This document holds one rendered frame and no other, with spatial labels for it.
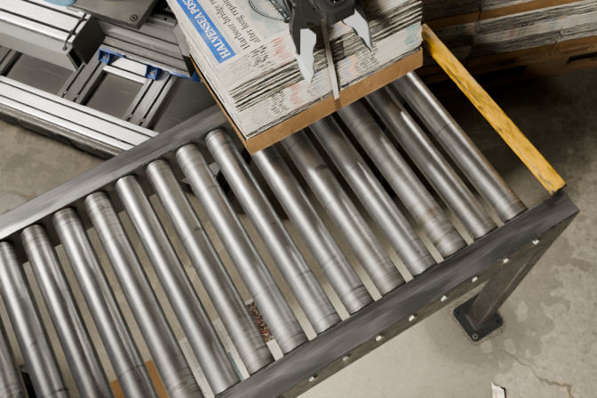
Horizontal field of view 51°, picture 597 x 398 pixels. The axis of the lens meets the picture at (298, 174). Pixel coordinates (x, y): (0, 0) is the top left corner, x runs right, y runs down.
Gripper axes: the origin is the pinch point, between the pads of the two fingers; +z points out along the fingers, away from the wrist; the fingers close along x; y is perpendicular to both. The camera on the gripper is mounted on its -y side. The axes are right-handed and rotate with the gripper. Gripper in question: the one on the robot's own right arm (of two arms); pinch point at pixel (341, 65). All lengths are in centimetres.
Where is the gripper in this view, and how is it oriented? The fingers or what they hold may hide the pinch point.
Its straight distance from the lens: 101.5
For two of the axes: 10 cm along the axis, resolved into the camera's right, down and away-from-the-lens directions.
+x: -8.7, 4.8, -1.4
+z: 3.4, 7.8, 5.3
